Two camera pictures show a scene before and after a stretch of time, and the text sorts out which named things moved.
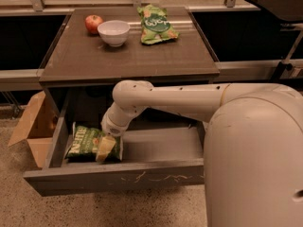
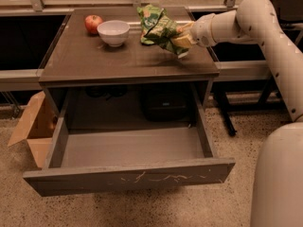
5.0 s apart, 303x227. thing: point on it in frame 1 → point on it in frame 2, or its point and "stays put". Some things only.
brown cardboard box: x=37 y=128 stays put
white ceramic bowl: x=114 y=31 stays put
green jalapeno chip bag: x=85 y=144 → x=157 y=27
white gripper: x=111 y=129 → x=203 y=32
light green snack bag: x=155 y=25 stays put
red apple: x=92 y=23 stays put
